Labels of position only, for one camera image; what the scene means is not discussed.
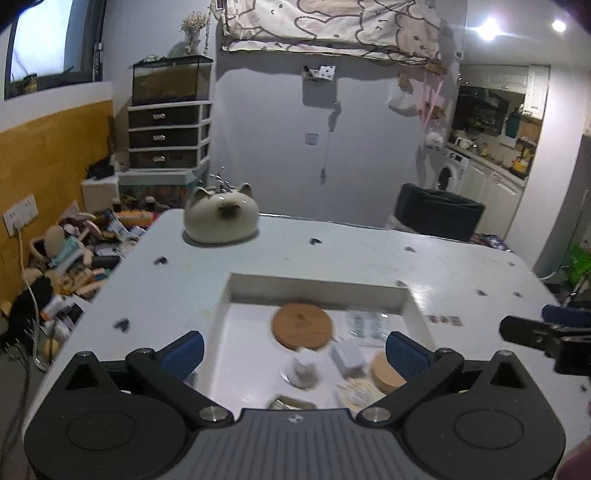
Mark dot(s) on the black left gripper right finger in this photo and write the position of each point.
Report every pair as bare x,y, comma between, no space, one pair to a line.
428,374

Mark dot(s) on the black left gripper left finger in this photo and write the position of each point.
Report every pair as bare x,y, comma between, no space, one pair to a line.
161,375

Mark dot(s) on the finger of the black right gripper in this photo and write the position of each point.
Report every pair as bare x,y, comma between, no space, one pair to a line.
562,334

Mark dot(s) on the white shallow cardboard box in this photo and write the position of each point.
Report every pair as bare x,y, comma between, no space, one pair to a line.
243,362

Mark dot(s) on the round bamboo lid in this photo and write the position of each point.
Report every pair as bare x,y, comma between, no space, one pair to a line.
385,377

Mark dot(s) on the clear plastic pill blister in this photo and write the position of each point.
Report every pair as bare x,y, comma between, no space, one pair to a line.
367,328

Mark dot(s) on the round cream patterned tin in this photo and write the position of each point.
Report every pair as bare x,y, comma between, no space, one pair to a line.
357,394

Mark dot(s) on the small white cup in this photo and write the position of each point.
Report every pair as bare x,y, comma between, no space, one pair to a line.
302,371

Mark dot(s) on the round cork coaster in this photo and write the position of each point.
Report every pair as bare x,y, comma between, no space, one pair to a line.
299,325

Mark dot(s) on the cream ceramic cat figurine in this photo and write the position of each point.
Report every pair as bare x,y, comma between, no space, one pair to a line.
214,217

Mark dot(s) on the black fabric chair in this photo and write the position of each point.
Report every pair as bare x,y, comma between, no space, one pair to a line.
438,213

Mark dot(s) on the silver metal ornament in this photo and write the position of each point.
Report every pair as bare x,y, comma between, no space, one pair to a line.
219,183

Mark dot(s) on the white washing machine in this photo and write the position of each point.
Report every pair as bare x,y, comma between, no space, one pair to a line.
451,174

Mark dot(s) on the dark drawer cabinet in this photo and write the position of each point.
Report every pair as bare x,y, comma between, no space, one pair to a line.
173,135

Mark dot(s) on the glass fish tank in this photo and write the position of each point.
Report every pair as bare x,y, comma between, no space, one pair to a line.
171,79

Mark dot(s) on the hanging patterned bed sheet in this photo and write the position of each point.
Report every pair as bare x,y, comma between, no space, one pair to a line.
401,32

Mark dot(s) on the white usb wall charger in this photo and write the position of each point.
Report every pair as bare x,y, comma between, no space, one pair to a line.
349,358

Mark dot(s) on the white wall power socket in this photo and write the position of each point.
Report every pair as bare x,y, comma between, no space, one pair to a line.
20,214

